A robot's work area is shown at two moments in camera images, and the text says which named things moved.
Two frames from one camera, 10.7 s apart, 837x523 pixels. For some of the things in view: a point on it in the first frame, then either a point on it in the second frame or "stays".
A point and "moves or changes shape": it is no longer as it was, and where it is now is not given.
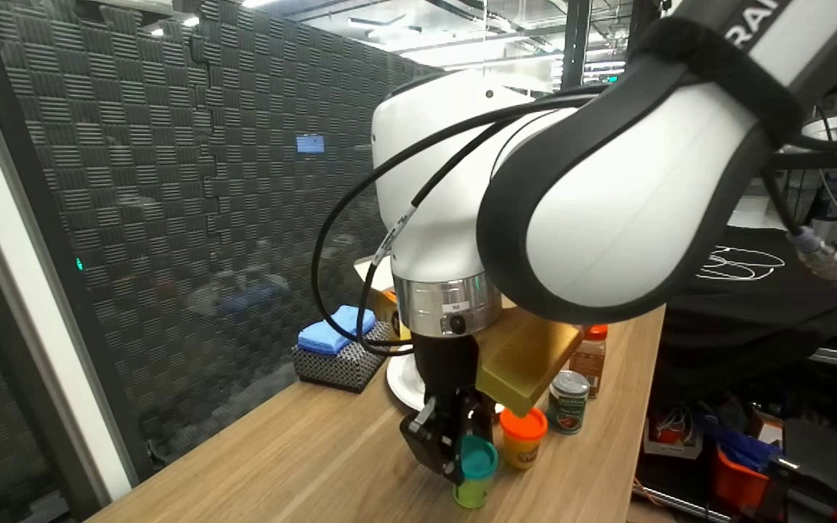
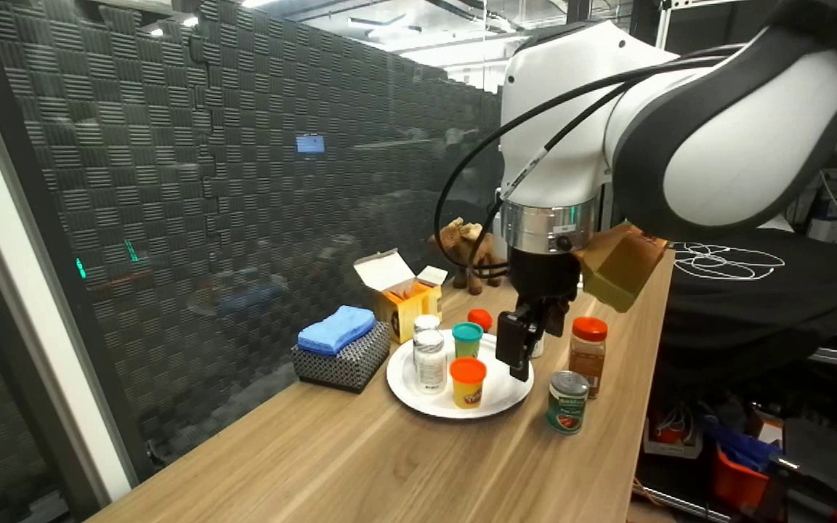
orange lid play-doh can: x=522 y=433 moves or changes shape
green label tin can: x=569 y=401 stays
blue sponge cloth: x=327 y=339 stays
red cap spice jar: x=588 y=356 stays
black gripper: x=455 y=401 → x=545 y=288
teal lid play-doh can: x=479 y=463 moves or changes shape
